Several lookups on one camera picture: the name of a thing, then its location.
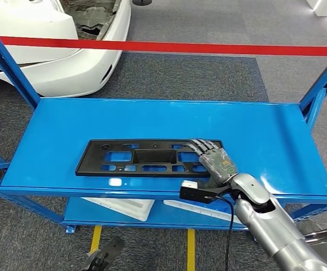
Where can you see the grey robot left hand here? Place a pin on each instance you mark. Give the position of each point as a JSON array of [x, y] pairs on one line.
[[104, 256]]

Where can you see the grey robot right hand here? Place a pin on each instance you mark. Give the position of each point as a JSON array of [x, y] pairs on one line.
[[218, 164]]

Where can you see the black plastic licence plate bracket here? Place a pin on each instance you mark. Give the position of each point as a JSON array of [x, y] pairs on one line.
[[90, 164]]

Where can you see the long blue metal shelf rack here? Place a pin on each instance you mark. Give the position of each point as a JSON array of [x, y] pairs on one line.
[[264, 149]]

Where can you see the red barrier belt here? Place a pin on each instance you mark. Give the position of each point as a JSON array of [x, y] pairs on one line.
[[180, 47]]

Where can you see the black round stanchion base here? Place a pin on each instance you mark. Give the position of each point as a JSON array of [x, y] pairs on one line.
[[142, 2]]

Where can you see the white car body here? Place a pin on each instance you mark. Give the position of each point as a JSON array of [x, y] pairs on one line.
[[53, 74]]

